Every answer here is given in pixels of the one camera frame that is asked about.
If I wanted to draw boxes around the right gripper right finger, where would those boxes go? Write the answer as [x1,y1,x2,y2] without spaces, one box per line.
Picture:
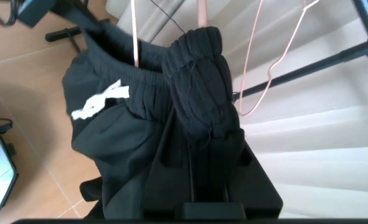
[196,129,283,219]

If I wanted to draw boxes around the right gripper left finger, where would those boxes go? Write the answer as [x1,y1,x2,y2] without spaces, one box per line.
[141,107,193,219]

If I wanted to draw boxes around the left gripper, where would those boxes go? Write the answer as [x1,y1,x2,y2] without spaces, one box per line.
[50,0,110,32]

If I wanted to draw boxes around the pink clothes hanger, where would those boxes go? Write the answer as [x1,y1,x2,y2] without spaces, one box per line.
[130,0,209,68]
[238,0,321,118]

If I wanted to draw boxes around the black shorts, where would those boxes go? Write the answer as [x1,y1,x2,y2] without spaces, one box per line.
[62,21,245,220]

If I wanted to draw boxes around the black clothes rack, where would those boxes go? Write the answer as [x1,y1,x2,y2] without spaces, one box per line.
[45,0,368,102]

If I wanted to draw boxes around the beige curtain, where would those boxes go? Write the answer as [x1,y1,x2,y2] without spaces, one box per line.
[105,0,368,218]

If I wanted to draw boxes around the black cable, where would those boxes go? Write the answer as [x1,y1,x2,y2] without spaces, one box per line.
[0,0,19,27]

